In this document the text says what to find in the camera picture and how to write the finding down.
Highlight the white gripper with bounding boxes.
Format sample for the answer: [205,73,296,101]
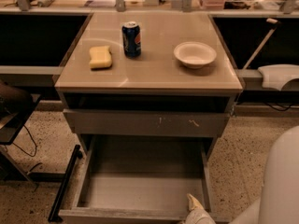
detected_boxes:
[181,193,216,224]

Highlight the grey drawer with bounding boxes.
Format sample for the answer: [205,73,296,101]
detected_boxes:
[59,135,229,224]
[64,109,229,137]

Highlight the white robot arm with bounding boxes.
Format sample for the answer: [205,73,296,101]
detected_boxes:
[228,126,299,224]

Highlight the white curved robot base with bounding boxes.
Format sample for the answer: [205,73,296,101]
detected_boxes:
[258,64,299,91]

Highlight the grey drawer cabinet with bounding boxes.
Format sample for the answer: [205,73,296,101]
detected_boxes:
[55,11,242,154]

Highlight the grey top drawer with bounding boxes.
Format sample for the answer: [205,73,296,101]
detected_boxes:
[64,109,229,137]

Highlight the black metal floor bar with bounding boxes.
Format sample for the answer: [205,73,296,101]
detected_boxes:
[48,145,82,222]

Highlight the white bowl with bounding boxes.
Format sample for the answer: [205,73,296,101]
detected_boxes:
[174,42,217,69]

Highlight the white stick with tip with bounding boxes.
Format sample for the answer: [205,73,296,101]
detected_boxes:
[243,18,280,69]

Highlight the blue pepsi can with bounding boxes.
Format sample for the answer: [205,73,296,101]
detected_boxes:
[121,21,141,58]

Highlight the yellow sponge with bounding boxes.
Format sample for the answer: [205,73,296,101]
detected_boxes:
[89,46,112,69]

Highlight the dark chair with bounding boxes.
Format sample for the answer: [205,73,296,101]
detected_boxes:
[0,82,41,185]

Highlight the black floor cable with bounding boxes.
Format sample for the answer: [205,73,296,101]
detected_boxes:
[10,124,37,159]

